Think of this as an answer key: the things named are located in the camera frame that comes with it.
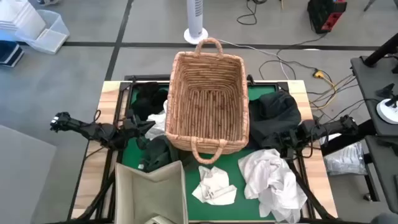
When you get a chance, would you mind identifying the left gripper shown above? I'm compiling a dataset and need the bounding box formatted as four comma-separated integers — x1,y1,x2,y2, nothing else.
123,116,156,151

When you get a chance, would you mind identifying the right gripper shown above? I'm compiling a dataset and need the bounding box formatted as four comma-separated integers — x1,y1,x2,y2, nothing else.
262,124,301,149

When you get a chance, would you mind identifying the white shirt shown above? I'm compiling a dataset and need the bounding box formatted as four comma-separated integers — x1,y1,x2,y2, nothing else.
144,99,169,141

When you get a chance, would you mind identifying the dark green garment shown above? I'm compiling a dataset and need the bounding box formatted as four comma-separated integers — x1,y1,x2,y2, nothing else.
138,134,195,174

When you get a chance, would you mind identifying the large black garment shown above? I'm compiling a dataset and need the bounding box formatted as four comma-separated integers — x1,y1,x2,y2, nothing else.
248,90,302,150

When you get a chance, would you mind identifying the large white garment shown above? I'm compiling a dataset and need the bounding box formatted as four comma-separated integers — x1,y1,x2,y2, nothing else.
238,148,308,224

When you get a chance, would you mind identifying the small white garment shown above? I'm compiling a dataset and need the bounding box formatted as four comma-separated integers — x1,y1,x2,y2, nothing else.
192,165,238,207

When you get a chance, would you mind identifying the beige fabric storage bin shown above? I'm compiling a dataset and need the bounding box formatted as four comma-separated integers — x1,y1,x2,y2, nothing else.
114,160,189,224

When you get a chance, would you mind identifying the black diagonal support bar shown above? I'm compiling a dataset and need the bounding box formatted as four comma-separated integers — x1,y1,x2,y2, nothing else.
320,123,379,156

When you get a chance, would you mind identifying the clear plastic bag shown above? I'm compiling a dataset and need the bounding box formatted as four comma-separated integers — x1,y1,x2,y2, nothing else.
320,133,368,177

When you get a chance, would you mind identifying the green table mat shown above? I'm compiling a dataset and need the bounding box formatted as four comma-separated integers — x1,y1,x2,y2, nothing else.
121,83,300,222

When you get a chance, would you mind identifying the black side table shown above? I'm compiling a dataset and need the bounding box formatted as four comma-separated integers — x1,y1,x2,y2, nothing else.
350,55,398,214

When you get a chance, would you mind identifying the white round device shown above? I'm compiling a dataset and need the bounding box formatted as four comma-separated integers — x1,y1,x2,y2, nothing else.
376,98,398,125

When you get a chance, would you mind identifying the black clamp stand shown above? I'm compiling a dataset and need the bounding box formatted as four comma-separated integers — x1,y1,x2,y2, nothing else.
375,83,398,108

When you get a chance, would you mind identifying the grey panel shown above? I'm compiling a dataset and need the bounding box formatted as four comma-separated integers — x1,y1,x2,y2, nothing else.
0,124,57,224

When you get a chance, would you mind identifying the white tower fan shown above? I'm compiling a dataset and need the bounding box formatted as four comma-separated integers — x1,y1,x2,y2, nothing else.
183,0,209,45

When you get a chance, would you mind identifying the clear plastic storage bin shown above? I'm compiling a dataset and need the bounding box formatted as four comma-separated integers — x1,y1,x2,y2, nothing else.
14,9,71,55

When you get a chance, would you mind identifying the black pole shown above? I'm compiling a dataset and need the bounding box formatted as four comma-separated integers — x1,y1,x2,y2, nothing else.
363,32,398,68

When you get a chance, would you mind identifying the blue and white box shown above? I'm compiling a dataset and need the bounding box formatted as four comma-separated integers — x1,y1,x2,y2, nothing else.
0,39,25,68

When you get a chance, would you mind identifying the stack of white boxes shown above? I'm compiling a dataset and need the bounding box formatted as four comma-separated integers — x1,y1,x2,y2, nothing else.
0,0,47,41

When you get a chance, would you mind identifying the black metal table frame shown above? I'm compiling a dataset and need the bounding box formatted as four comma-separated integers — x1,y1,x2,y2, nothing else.
71,73,338,224

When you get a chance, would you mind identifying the woven straw basket with handles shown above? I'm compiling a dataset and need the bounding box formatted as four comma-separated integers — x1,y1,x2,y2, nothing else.
164,37,251,165

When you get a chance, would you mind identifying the yellow power plug with cable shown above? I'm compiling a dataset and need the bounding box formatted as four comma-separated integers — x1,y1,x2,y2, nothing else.
312,70,340,110

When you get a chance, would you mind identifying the white floor cable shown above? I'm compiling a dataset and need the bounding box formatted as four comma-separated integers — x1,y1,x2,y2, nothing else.
216,38,290,80

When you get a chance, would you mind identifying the looped black floor cable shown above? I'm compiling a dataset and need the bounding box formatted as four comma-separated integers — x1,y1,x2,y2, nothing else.
236,0,268,26

